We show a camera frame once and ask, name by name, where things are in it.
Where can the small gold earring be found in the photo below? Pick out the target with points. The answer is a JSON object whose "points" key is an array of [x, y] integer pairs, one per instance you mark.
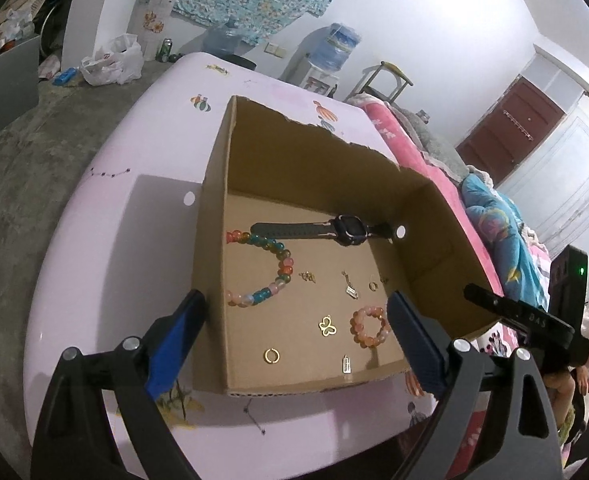
{"points": [[308, 276]]}

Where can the white cabinet with stickers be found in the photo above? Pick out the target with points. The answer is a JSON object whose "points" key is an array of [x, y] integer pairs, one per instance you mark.
{"points": [[157, 15]]}

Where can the grey board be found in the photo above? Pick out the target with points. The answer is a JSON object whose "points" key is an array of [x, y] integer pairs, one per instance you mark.
{"points": [[4, 90]]}

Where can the person's right hand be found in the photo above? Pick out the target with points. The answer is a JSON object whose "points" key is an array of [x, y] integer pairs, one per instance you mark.
{"points": [[559, 385]]}

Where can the blue patterned quilt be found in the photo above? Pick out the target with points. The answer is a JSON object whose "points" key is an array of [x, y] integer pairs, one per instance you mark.
{"points": [[494, 230]]}

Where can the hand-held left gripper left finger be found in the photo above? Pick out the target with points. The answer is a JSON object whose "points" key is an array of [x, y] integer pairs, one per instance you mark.
{"points": [[174, 355]]}

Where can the dark woven basket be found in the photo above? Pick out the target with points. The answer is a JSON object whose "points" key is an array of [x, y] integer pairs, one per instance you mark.
{"points": [[242, 61]]}

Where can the grey fur blanket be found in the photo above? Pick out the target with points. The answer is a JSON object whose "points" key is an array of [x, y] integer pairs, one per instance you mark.
{"points": [[439, 155]]}

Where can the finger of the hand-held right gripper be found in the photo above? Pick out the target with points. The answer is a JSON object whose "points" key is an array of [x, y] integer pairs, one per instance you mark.
{"points": [[494, 304]]}

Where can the cardboard box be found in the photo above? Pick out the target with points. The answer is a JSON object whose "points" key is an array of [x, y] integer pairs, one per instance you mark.
{"points": [[294, 185]]}

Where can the blue packet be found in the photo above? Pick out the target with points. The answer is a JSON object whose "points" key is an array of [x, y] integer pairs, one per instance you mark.
{"points": [[64, 77]]}

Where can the gold butterfly pendant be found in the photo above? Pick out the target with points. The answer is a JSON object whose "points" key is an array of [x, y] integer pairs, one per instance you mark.
{"points": [[327, 327]]}

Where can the wooden chair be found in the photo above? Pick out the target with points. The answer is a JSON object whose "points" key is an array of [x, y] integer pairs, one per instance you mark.
{"points": [[389, 77]]}

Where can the black digital wrist watch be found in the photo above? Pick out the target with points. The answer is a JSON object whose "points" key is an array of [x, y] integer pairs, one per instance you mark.
{"points": [[349, 230]]}

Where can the wall socket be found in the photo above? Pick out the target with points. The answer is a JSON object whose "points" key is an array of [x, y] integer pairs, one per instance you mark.
{"points": [[274, 49]]}

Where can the blue water jug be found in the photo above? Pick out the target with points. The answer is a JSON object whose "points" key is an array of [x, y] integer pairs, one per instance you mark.
{"points": [[224, 37]]}

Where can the silver tag pendant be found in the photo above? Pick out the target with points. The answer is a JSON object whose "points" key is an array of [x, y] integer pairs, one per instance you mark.
{"points": [[346, 365]]}

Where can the green bottle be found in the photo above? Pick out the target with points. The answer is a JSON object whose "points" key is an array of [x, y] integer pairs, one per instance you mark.
{"points": [[164, 50]]}

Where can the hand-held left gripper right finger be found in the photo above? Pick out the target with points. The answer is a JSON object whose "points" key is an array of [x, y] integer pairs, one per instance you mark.
{"points": [[414, 340]]}

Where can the white plastic bag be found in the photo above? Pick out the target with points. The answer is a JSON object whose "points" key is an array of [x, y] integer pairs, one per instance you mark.
{"points": [[114, 62]]}

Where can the brown wooden door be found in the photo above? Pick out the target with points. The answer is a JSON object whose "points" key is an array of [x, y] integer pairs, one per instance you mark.
{"points": [[509, 130]]}

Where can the white panelled door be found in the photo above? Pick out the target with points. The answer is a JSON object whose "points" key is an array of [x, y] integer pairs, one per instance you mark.
{"points": [[559, 185]]}

